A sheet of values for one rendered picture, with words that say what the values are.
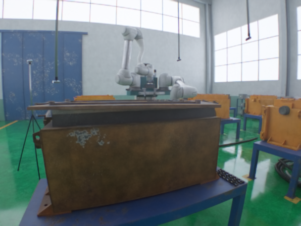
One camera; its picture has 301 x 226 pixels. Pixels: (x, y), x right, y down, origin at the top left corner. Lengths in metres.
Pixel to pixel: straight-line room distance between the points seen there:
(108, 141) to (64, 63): 9.38
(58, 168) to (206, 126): 1.12
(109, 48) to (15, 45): 5.25
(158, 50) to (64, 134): 10.88
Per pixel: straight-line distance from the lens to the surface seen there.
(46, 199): 1.49
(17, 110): 10.83
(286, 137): 3.14
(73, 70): 10.24
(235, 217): 1.90
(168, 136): 1.23
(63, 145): 1.11
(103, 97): 6.39
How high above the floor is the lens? 1.45
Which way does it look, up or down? 7 degrees down
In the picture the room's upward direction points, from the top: straight up
